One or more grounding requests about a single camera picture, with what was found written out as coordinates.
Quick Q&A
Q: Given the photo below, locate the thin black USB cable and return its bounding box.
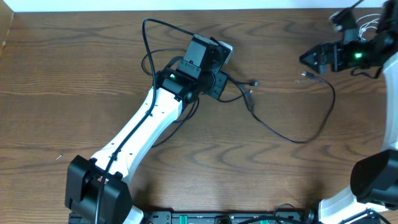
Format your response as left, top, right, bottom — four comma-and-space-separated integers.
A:
141, 48, 261, 149

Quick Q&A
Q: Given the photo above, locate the white USB cable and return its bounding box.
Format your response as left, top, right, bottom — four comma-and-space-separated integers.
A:
355, 13, 382, 41

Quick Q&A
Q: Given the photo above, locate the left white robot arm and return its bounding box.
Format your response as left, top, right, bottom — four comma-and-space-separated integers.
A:
65, 67, 229, 223

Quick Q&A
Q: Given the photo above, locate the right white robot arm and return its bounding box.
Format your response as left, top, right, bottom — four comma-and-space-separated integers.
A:
299, 30, 397, 223

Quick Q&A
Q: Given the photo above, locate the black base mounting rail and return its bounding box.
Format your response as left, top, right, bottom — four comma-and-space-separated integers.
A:
68, 210, 382, 224

